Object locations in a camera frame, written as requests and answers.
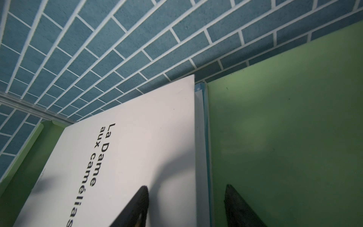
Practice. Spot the white La Dame book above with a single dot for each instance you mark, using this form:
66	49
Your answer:
99	164

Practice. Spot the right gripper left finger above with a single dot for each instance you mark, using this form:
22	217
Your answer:
135	212

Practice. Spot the green wooden shelf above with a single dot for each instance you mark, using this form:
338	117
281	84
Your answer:
285	132

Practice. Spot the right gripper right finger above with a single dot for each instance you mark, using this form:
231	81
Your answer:
238	212

